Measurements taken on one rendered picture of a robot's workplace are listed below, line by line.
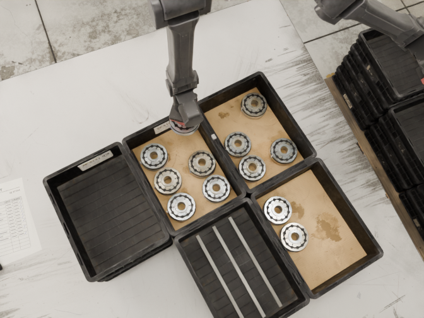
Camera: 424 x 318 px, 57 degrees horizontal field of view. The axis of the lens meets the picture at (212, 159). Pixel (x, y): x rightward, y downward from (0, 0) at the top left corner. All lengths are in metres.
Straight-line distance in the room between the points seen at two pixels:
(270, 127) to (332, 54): 1.35
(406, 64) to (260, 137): 1.06
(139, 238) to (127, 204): 0.13
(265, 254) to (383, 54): 1.33
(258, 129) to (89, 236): 0.75
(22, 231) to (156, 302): 0.59
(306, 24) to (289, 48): 1.01
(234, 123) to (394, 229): 0.77
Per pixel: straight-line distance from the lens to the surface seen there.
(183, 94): 1.09
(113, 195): 1.48
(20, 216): 1.71
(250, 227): 1.44
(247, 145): 1.48
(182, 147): 1.50
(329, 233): 1.50
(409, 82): 2.28
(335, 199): 1.49
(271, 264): 1.44
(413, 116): 2.34
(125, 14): 2.89
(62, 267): 1.63
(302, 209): 1.49
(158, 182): 1.44
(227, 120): 1.54
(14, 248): 1.70
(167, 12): 0.71
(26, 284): 1.67
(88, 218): 1.49
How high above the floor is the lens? 2.24
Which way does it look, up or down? 72 degrees down
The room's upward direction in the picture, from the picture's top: 6 degrees clockwise
